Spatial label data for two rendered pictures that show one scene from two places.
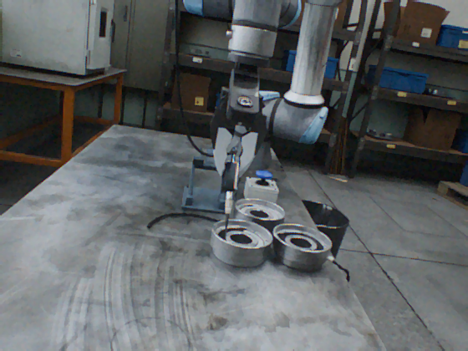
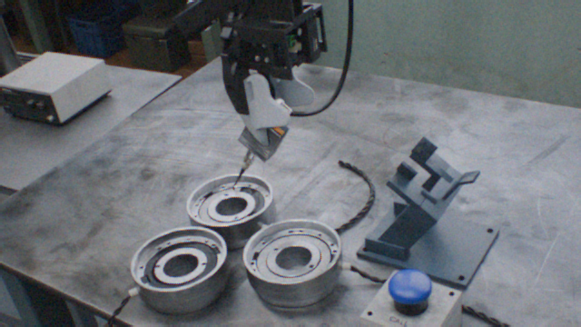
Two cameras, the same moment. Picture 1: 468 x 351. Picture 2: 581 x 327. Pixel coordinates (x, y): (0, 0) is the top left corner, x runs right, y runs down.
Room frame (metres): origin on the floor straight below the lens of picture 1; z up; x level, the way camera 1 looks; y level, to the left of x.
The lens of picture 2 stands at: (1.17, -0.49, 1.32)
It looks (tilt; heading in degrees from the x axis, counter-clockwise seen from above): 33 degrees down; 134
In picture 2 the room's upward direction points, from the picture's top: 9 degrees counter-clockwise
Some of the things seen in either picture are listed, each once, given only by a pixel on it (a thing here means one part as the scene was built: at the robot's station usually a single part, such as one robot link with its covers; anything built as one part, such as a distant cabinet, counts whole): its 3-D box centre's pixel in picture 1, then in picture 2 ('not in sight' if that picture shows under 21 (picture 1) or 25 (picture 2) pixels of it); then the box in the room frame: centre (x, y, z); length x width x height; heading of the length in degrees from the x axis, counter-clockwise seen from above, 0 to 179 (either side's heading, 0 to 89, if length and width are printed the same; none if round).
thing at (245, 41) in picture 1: (250, 43); not in sight; (0.69, 0.00, 1.15); 0.08 x 0.08 x 0.05
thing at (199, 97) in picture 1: (190, 90); not in sight; (4.29, 0.54, 0.64); 0.49 x 0.40 x 0.37; 100
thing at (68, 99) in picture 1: (64, 118); not in sight; (3.11, 1.37, 0.39); 1.50 x 0.62 x 0.78; 5
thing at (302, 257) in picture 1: (299, 246); (182, 271); (0.65, -0.15, 0.82); 0.10 x 0.10 x 0.04
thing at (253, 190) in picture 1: (260, 190); (417, 322); (0.91, -0.08, 0.82); 0.08 x 0.07 x 0.05; 5
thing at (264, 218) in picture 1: (258, 217); (294, 263); (0.75, -0.08, 0.82); 0.10 x 0.10 x 0.04
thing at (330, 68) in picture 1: (307, 64); not in sight; (4.42, -0.64, 1.11); 0.52 x 0.38 x 0.22; 95
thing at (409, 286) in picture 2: (262, 181); (410, 300); (0.91, -0.08, 0.85); 0.04 x 0.04 x 0.05
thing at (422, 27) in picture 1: (410, 23); not in sight; (4.51, -1.61, 1.69); 0.59 x 0.41 x 0.38; 100
